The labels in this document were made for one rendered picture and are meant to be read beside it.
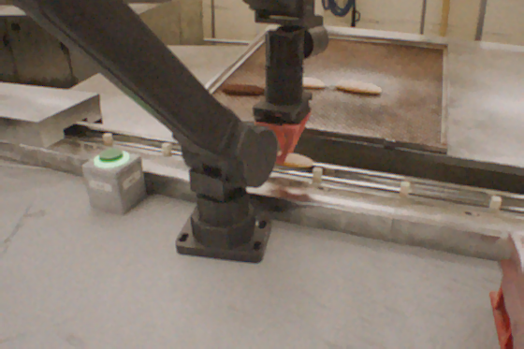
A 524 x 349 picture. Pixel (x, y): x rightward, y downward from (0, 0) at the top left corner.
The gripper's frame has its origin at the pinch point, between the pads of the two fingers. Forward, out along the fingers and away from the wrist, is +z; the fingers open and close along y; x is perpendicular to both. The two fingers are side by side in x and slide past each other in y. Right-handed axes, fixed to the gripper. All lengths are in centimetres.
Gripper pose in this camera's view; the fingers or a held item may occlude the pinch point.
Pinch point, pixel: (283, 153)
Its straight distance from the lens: 70.4
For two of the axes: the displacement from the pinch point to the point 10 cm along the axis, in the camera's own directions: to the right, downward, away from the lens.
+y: 3.5, -4.0, 8.5
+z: 0.0, 9.0, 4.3
